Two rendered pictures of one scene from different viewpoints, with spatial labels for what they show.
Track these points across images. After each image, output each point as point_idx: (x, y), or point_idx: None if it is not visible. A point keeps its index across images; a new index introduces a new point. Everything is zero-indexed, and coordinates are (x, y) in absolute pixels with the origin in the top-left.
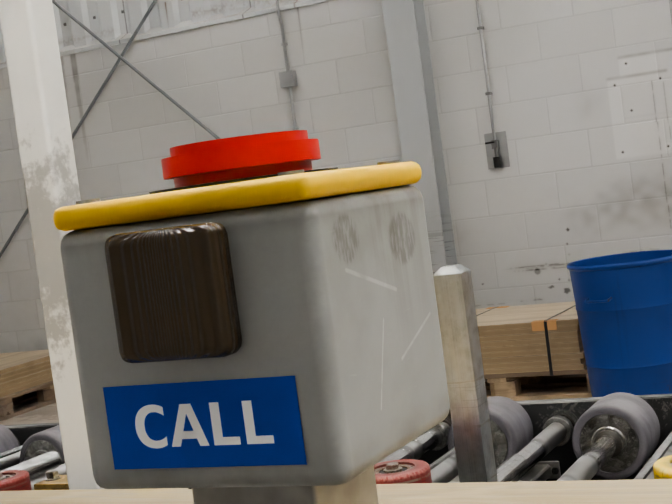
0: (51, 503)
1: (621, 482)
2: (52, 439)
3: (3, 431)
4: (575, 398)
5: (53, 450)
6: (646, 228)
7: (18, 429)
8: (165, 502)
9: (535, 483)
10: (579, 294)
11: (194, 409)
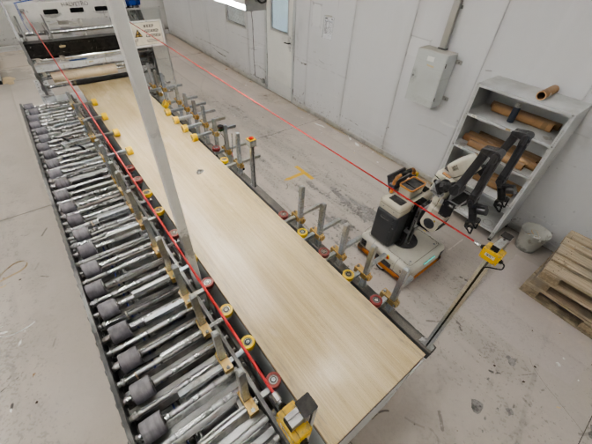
0: (210, 259)
1: (167, 211)
2: (148, 376)
3: (142, 422)
4: (77, 279)
5: (149, 378)
6: None
7: (131, 432)
8: (200, 245)
9: (171, 218)
10: None
11: None
